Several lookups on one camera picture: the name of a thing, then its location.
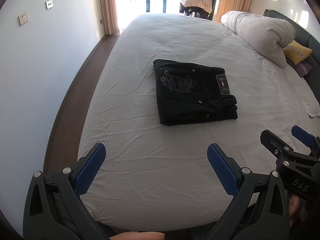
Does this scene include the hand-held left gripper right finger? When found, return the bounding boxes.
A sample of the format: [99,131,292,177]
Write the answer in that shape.
[207,143,290,240]

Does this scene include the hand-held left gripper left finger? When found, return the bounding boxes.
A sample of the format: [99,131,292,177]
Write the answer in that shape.
[23,143,106,240]

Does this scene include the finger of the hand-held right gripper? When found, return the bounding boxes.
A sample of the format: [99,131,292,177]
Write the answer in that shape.
[260,129,295,161]
[291,126,320,155]

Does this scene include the black denim pants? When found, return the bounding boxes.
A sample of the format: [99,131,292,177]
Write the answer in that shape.
[153,59,238,126]

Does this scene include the person's right hand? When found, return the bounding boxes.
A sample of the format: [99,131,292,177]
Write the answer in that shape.
[289,194,302,228]

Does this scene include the person's left hand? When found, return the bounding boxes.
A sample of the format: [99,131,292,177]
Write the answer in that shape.
[109,231,165,240]

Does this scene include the purple pillow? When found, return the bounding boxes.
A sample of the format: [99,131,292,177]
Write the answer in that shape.
[286,59,314,77]

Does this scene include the yellow pillow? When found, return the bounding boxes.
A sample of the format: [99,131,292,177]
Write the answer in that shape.
[282,41,313,65]

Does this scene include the dark padded headboard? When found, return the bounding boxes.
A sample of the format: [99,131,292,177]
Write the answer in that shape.
[264,9,320,82]

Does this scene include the rolled white duvet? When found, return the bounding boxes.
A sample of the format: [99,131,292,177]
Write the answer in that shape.
[220,10,298,68]

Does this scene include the white-sheeted bed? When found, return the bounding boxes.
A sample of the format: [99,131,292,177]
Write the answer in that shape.
[77,13,320,233]

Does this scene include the black chair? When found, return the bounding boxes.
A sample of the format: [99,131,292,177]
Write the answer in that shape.
[183,6,211,20]

